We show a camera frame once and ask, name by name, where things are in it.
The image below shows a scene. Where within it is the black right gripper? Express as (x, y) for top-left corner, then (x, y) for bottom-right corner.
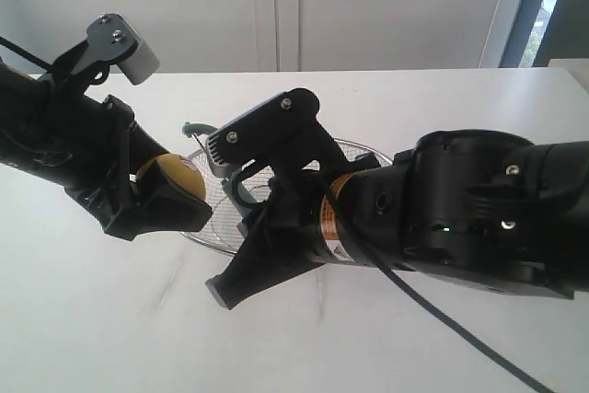
(205, 167), (359, 310)

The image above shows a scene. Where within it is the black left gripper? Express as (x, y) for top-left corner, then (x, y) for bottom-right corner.
(27, 93), (213, 241)

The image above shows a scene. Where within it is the yellow lemon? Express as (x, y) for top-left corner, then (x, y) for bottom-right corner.
(135, 153), (206, 201)

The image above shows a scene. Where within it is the teal handled peeler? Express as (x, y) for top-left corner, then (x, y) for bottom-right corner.
(182, 121), (258, 218)

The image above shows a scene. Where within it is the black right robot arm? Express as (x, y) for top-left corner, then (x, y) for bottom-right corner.
(207, 130), (588, 309)

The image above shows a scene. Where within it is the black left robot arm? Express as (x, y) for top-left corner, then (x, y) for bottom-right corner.
(1, 64), (213, 241)

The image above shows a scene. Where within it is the oval steel mesh basket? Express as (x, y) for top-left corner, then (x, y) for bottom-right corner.
(182, 138), (393, 256)

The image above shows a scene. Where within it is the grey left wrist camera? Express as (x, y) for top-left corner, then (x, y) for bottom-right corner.
(46, 13), (160, 87)

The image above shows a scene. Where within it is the black right camera cable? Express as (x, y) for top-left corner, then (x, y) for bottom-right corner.
(317, 180), (551, 393)

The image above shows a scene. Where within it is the black camera cable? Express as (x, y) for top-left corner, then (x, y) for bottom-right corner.
(317, 180), (551, 393)
(0, 36), (52, 73)

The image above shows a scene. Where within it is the black left camera cable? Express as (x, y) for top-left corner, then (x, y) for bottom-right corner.
(0, 36), (52, 73)

